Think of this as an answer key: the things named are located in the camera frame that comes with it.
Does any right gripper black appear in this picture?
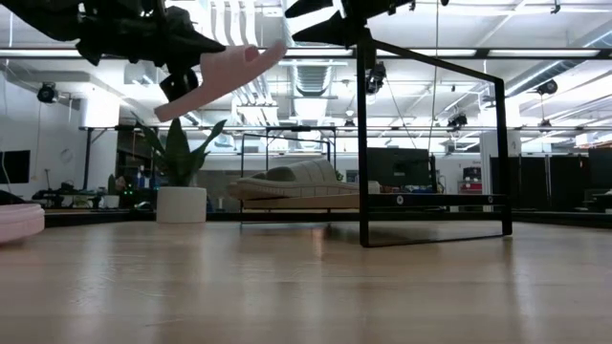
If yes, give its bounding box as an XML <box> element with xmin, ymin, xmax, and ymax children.
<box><xmin>285</xmin><ymin>0</ymin><xmax>417</xmax><ymax>49</ymax></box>

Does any small cactus in white pot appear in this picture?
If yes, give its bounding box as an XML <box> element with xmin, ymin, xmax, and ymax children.
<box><xmin>102</xmin><ymin>174</ymin><xmax>121</xmax><ymax>210</ymax></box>

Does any pink rubber slide sandal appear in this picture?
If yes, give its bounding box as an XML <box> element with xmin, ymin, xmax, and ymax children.
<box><xmin>153</xmin><ymin>41</ymin><xmax>289</xmax><ymax>123</ymax></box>
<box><xmin>0</xmin><ymin>203</ymin><xmax>46</xmax><ymax>245</ymax></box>

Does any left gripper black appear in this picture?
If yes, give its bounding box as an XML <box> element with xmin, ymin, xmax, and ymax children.
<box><xmin>76</xmin><ymin>0</ymin><xmax>227</xmax><ymax>102</ymax></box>

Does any black wall screen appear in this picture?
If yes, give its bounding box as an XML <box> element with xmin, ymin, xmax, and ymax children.
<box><xmin>0</xmin><ymin>150</ymin><xmax>31</xmax><ymax>185</ymax></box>

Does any black room partition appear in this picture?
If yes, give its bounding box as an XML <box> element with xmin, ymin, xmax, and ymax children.
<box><xmin>490</xmin><ymin>155</ymin><xmax>589</xmax><ymax>212</ymax></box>

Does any snake plant in white pot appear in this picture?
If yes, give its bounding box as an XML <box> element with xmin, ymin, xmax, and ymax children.
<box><xmin>133</xmin><ymin>117</ymin><xmax>227</xmax><ymax>225</ymax></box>

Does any black aluminium rig frame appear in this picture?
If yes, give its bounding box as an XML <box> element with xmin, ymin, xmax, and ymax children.
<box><xmin>44</xmin><ymin>208</ymin><xmax>612</xmax><ymax>229</ymax></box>

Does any wooden shelf with black frame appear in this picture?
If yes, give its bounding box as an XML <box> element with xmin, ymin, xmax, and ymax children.
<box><xmin>238</xmin><ymin>40</ymin><xmax>514</xmax><ymax>248</ymax></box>

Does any silver ribbed ceiling duct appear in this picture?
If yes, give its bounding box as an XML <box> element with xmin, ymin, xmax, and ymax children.
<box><xmin>286</xmin><ymin>60</ymin><xmax>336</xmax><ymax>99</ymax></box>

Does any black background monitor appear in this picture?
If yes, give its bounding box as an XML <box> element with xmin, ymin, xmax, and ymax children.
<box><xmin>366</xmin><ymin>147</ymin><xmax>431</xmax><ymax>194</ymax></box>

